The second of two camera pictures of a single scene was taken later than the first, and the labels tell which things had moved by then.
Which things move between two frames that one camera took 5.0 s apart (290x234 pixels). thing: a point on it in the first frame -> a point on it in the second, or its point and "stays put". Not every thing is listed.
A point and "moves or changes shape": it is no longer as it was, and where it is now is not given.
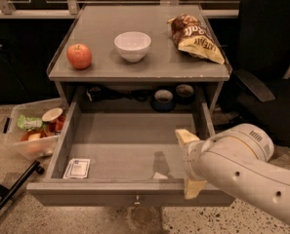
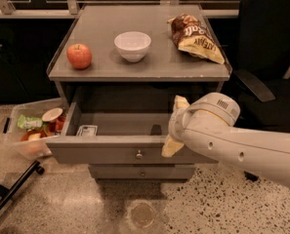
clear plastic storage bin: (34, 129) stays put
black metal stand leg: (7, 194) stays put
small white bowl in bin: (52, 114) stays put
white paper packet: (77, 168) -> (87, 131)
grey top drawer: (123, 159) moves or changes shape
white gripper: (192, 156) -> (176, 122)
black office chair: (269, 39) stays put
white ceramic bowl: (133, 45) stays put
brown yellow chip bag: (192, 36) stays put
